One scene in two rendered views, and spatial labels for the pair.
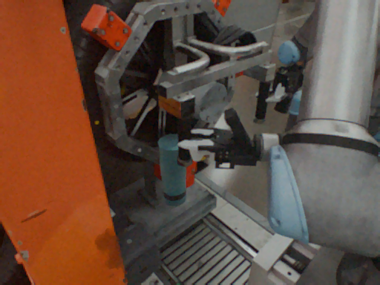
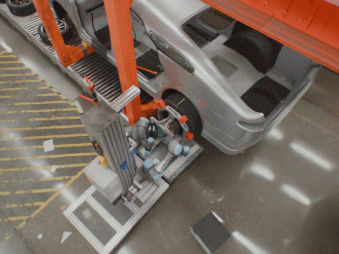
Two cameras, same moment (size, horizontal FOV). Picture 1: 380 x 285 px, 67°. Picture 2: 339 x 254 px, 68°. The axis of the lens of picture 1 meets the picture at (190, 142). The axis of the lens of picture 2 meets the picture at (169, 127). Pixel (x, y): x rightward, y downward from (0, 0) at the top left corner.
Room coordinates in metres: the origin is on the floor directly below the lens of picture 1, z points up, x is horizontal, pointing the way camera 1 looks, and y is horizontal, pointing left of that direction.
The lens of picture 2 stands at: (0.69, -1.94, 3.75)
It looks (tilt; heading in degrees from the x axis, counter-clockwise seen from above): 57 degrees down; 84
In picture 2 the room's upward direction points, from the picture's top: 2 degrees clockwise
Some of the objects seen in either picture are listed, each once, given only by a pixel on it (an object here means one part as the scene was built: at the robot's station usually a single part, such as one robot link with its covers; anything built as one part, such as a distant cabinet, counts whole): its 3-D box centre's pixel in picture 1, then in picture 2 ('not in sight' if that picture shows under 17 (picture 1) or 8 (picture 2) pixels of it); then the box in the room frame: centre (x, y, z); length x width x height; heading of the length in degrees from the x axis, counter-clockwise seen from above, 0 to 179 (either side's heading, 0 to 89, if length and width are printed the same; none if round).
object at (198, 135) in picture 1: (197, 140); not in sight; (0.66, -0.02, 0.81); 0.09 x 0.03 x 0.06; 77
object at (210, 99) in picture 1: (191, 93); (168, 125); (0.87, 0.00, 0.85); 0.21 x 0.14 x 0.14; 42
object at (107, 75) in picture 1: (177, 86); (172, 122); (0.93, 0.05, 0.85); 0.54 x 0.07 x 0.54; 132
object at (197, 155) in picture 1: (196, 151); not in sight; (0.61, -0.01, 0.81); 0.09 x 0.03 x 0.06; 95
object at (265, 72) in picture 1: (259, 69); not in sight; (0.89, -0.22, 0.93); 0.09 x 0.05 x 0.05; 42
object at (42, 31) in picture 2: not in sight; (55, 32); (-1.35, 2.86, 0.39); 0.66 x 0.66 x 0.24
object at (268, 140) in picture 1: (266, 147); not in sight; (0.63, -0.20, 0.81); 0.08 x 0.05 x 0.08; 176
